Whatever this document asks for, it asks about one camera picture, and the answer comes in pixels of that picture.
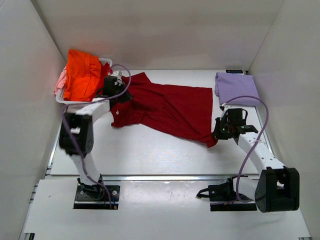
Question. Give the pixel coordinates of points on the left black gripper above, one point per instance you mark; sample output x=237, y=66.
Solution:
x=123, y=97

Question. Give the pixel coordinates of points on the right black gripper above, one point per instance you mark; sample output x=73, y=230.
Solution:
x=219, y=130

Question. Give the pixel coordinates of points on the dark red t shirt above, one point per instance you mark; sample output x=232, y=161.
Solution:
x=182, y=111

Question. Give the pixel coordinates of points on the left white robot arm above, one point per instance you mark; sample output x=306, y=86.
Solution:
x=76, y=136

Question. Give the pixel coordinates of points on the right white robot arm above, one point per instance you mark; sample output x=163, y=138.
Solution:
x=277, y=188

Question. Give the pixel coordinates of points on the red t shirt in basket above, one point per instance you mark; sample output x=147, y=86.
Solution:
x=105, y=69

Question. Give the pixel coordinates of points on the orange t shirt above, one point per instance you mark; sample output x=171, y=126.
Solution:
x=83, y=76

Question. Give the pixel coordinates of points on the folded lilac t shirt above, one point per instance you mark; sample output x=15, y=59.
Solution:
x=231, y=85

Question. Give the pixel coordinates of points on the pink t shirt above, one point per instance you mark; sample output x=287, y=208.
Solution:
x=61, y=81

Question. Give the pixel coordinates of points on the white plastic basket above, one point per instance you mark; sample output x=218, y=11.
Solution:
x=60, y=93

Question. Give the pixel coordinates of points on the small black display device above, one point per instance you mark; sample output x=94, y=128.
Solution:
x=234, y=71

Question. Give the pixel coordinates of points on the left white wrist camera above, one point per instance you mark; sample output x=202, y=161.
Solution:
x=117, y=76

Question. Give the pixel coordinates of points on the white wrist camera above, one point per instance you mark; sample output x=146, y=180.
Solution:
x=117, y=76
x=223, y=107

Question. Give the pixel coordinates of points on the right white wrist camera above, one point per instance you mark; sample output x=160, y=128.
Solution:
x=223, y=107

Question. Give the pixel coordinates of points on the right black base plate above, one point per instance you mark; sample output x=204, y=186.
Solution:
x=222, y=198

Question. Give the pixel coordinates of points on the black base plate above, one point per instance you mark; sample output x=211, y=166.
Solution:
x=97, y=198
x=222, y=198

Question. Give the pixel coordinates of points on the aluminium rail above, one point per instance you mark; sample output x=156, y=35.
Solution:
x=170, y=177

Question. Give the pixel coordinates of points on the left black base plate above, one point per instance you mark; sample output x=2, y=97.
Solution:
x=97, y=198

